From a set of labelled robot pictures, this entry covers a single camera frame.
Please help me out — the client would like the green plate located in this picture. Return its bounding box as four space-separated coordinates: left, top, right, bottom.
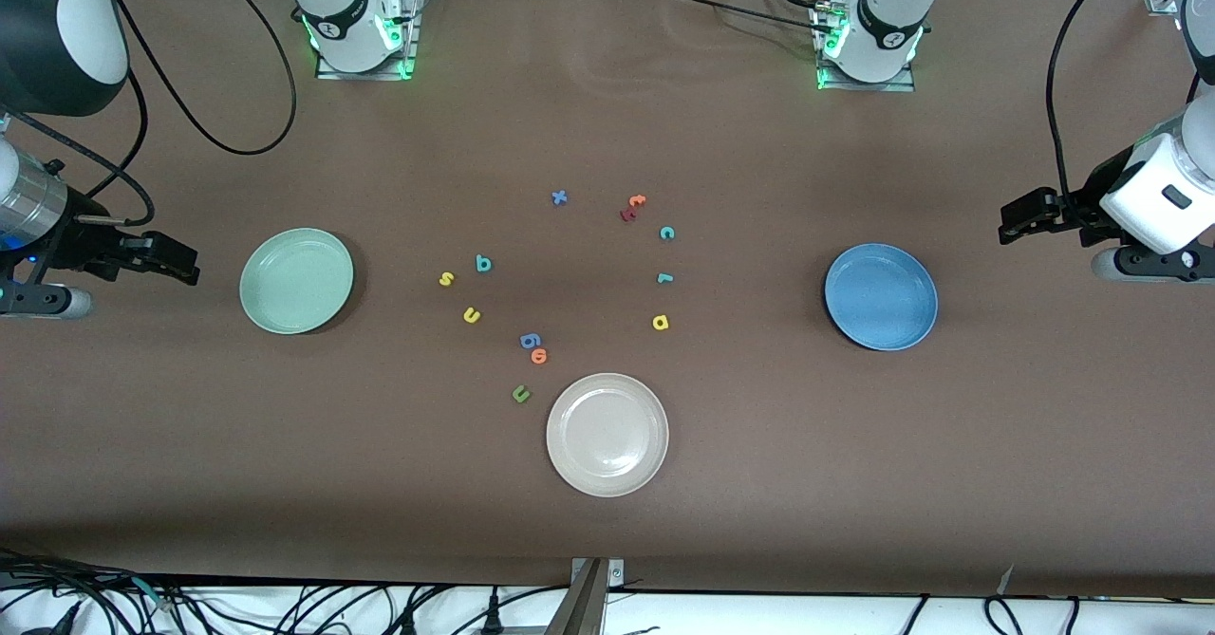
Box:
239 227 355 336

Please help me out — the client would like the blue plate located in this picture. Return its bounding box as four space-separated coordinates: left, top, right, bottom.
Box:
824 243 940 352

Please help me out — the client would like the beige plate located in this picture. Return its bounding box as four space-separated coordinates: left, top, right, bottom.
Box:
546 373 670 498

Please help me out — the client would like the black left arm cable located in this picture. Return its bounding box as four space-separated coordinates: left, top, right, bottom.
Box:
1047 0 1140 228

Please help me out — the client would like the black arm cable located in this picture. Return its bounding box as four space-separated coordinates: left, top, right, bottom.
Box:
0 0 298 228
1047 0 1140 228

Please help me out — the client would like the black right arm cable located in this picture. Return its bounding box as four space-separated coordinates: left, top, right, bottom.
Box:
0 0 298 228

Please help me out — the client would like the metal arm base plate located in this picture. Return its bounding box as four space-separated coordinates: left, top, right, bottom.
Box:
816 4 917 93
315 0 421 82

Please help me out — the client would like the teal cable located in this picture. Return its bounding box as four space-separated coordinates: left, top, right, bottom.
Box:
131 576 178 611

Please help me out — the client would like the thick black cable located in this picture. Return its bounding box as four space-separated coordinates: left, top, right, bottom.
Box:
0 545 143 600

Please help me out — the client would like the thin black table cable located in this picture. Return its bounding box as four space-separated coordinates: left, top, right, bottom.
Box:
664 0 836 38

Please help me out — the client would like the looped black cable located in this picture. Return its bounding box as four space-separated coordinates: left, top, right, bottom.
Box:
983 595 1026 635

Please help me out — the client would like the aluminium profile post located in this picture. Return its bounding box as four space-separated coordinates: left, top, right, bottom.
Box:
546 559 608 635

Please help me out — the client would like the small metal bracket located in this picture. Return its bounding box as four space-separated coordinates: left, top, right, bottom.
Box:
571 557 626 590

